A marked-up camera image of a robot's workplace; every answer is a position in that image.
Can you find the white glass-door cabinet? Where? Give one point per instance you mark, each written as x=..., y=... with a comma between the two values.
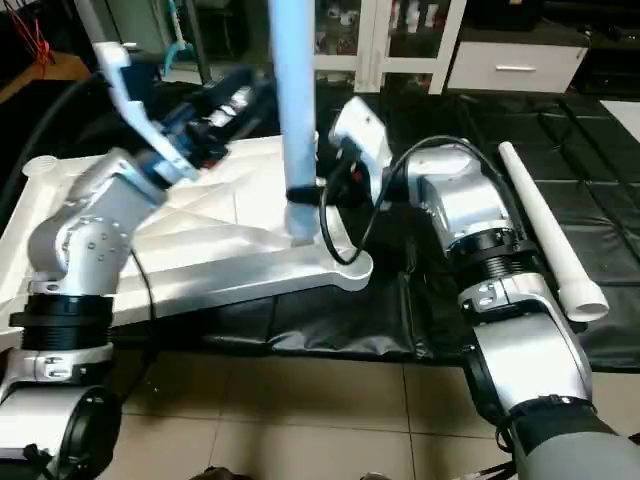
x=390, y=40

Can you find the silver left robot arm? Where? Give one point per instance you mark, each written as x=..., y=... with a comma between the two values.
x=80, y=260

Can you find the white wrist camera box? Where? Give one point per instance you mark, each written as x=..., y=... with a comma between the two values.
x=360, y=135
x=130, y=90

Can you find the black speaker box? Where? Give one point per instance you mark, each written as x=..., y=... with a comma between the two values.
x=505, y=12

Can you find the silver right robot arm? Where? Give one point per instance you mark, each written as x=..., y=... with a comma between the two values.
x=490, y=270

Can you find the white plastic table top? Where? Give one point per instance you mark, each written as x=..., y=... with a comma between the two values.
x=220, y=240

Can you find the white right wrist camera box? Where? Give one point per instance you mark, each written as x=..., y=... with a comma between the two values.
x=360, y=135

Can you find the brown wooden desk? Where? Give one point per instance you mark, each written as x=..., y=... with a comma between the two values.
x=40, y=72

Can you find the white drawer unit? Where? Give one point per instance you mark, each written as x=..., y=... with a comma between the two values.
x=515, y=65

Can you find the black work mat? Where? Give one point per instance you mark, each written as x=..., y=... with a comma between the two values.
x=400, y=320

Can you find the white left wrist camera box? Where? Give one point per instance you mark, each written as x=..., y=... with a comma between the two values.
x=130, y=90

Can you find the white plastic table leg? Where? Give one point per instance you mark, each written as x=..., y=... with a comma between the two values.
x=550, y=220
x=298, y=110

